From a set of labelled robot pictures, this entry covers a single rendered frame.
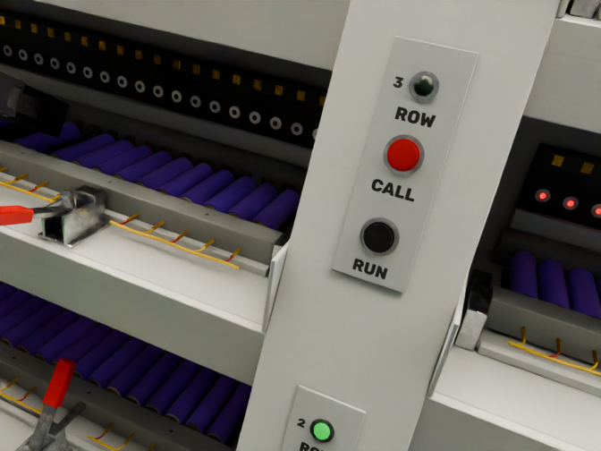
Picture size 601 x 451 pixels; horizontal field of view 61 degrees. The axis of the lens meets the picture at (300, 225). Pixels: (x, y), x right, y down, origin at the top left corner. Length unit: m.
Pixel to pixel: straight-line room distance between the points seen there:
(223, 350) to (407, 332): 0.11
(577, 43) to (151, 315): 0.27
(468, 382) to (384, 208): 0.11
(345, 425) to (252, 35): 0.22
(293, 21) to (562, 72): 0.13
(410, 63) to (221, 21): 0.11
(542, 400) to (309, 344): 0.13
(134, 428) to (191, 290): 0.17
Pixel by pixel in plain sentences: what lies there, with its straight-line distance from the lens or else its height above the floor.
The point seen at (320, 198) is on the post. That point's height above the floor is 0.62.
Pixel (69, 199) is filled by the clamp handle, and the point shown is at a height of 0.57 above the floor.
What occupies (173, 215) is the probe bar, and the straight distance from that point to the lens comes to 0.37.
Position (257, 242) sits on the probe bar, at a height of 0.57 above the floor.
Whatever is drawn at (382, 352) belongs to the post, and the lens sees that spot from 0.28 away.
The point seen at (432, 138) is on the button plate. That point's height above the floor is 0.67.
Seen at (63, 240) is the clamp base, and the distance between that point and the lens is 0.37.
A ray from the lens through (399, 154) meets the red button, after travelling 0.26.
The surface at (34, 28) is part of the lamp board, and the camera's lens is 0.60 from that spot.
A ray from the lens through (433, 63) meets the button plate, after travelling 0.26.
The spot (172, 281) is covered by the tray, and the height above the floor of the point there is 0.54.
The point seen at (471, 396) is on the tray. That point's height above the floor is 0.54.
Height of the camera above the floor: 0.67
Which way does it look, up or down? 13 degrees down
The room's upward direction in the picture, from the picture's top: 15 degrees clockwise
